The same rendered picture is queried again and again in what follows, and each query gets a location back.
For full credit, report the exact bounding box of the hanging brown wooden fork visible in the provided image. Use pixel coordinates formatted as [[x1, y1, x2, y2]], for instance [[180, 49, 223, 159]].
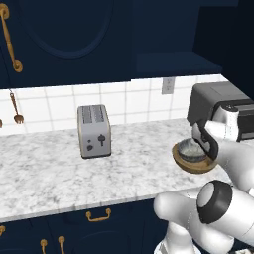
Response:
[[9, 91, 25, 125]]

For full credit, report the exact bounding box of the long gold cabinet handle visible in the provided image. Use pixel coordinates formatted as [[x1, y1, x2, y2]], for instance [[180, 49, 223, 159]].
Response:
[[0, 3, 24, 73]]

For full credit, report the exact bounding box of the dark blue open cabinet door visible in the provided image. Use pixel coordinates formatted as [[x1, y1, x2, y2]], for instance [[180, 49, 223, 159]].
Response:
[[220, 0, 254, 101]]

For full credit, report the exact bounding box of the grey wall outlet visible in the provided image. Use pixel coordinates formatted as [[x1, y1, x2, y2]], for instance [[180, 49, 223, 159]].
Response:
[[161, 76, 176, 96]]

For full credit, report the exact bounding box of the dark blue open cabinet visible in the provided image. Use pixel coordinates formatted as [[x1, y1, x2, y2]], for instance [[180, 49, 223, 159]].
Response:
[[131, 0, 240, 80]]

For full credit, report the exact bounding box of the brown wooden bowl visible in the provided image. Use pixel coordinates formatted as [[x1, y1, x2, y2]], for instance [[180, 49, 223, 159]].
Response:
[[171, 142, 219, 175]]

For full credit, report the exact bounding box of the dark blue drawer front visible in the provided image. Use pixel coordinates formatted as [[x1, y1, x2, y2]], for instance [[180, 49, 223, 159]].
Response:
[[0, 213, 51, 238], [49, 198, 157, 233]]

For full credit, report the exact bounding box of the dark grey microwave oven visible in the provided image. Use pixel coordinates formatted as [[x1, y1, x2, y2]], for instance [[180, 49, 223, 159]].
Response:
[[186, 80, 254, 142]]

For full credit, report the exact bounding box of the dark blue upper cabinet door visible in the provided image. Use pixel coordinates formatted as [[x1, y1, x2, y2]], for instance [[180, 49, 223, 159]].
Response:
[[0, 0, 134, 90]]

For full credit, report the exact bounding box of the gold lower door handle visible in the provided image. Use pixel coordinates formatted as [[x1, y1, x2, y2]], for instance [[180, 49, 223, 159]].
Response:
[[58, 235, 66, 254], [40, 238, 49, 254]]

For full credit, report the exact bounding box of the grey two-slot toaster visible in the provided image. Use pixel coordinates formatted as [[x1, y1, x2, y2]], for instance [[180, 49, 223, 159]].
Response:
[[76, 104, 113, 160]]

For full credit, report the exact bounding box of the dark blue lower cabinet door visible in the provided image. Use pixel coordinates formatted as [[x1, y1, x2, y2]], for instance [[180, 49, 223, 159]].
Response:
[[54, 227, 167, 254], [0, 232, 55, 254]]

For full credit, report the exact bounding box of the small grey bowl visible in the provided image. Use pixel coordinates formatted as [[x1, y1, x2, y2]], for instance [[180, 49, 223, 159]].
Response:
[[177, 138, 209, 164]]

